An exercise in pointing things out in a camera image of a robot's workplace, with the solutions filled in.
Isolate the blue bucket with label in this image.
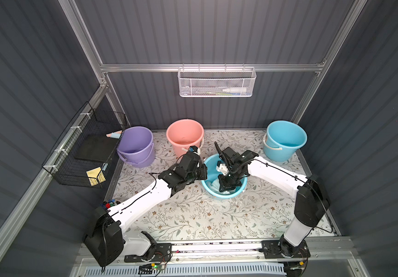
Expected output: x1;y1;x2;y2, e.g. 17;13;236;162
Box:
201;154;248;199

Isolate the blue bucket white handle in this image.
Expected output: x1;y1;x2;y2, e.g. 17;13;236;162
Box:
263;121;307;162

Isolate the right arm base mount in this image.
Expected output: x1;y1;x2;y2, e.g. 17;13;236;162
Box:
258;239;311;259

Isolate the yellow sticky note pad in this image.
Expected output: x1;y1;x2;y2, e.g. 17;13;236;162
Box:
86;167;106;187

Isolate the pink plastic bucket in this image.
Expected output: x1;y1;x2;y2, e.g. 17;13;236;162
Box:
166;119;205;158

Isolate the pastel card in basket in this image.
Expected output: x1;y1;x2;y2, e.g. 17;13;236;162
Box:
106;130;122;139

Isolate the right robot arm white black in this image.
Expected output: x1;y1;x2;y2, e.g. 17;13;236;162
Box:
214;142;330;258

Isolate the white ventilation grille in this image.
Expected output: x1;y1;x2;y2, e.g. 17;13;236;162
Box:
82;262;286;277

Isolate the purple plastic bucket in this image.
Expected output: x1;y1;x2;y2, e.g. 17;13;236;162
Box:
117;126;155;168

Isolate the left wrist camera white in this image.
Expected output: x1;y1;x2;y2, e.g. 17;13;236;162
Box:
188;145;201;155

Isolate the white spray bottle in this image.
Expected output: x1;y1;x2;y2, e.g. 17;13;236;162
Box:
223;87;247;95

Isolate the white wire wall basket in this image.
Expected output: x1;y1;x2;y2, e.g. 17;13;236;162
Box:
178;65;257;98

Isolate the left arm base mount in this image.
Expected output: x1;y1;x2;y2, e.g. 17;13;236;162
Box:
123;231;172;263

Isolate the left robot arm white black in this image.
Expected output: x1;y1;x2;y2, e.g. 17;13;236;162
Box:
83;152;207;268

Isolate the light green cloth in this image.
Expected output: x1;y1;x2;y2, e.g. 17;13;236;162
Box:
205;166;235;195

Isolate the pink cup with pens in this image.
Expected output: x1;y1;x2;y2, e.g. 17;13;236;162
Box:
102;199;121;210

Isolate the black box in basket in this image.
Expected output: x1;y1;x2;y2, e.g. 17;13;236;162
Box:
74;135;118;162

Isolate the black wire side basket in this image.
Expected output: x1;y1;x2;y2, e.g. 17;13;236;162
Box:
42;102;129;189

